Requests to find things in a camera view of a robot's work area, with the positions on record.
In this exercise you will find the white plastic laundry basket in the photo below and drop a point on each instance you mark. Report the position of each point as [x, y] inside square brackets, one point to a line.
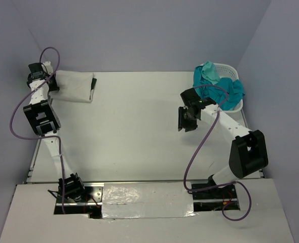
[230, 86]

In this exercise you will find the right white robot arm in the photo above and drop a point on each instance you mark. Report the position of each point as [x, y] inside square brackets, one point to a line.
[248, 152]

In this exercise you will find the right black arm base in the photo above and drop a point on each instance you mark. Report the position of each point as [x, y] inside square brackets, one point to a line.
[226, 193]

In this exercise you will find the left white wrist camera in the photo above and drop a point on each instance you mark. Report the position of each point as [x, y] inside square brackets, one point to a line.
[47, 67]

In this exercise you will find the white and green t-shirt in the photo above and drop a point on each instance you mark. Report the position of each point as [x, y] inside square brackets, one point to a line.
[74, 86]

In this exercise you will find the silver tape sheet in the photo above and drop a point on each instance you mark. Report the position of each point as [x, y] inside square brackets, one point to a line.
[146, 200]

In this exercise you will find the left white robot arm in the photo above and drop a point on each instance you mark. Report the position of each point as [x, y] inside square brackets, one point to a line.
[45, 124]

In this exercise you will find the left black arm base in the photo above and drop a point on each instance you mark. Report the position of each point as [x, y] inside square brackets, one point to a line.
[75, 190]

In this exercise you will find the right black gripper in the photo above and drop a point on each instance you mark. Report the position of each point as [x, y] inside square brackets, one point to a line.
[182, 122]

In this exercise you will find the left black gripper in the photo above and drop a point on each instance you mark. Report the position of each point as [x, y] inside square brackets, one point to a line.
[55, 87]

